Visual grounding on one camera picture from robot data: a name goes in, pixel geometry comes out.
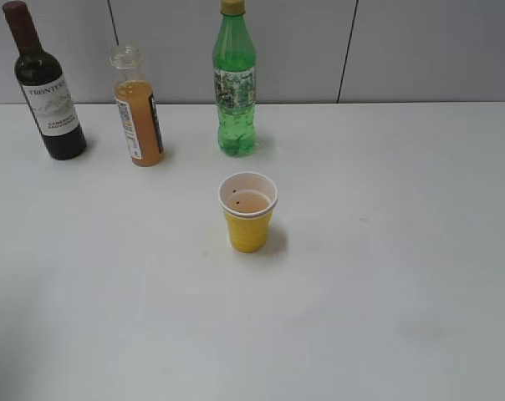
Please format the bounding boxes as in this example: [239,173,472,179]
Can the orange juice bottle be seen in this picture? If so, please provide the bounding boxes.
[110,44,164,167]

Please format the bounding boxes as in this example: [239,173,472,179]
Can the yellow paper cup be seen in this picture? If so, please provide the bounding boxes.
[217,171,278,253]

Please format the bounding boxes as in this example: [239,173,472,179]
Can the dark red wine bottle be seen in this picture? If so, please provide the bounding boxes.
[2,1,86,160]

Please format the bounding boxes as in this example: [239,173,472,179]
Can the green plastic soda bottle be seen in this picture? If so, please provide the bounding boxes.
[212,1,257,157]

